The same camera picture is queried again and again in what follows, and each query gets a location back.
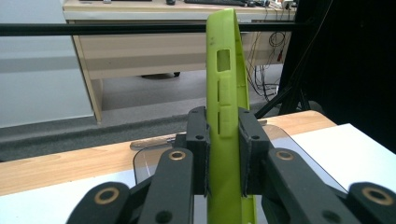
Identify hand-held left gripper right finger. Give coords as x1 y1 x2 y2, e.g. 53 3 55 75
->
237 106 275 198

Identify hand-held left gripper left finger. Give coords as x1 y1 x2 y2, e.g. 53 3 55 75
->
186 105 211 198

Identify transparent grey storage box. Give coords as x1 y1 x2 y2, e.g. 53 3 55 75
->
130 119 348 224

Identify green phone case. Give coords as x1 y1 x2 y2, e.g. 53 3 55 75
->
205 7 258 224

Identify dark chair base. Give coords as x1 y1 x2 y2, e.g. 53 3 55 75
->
140 71 181 80

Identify white table board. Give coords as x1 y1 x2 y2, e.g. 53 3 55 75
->
0 123 396 224

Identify wooden office desk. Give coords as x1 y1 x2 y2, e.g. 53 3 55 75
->
62 0 297 124

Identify black curtain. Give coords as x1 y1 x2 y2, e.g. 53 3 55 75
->
278 0 396 153

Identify wooden table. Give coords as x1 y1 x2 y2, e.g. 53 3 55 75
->
0 109 337 197

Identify black keyboard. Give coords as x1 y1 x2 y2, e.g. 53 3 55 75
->
183 0 247 7

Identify white cabinet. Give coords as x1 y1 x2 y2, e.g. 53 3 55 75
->
0 0 94 129

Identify black frame strut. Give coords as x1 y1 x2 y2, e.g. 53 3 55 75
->
253 83 312 119

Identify cables under desk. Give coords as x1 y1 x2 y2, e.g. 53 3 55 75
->
246 29 290 102

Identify black horizontal frame bar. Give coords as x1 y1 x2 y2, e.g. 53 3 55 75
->
0 21 309 37

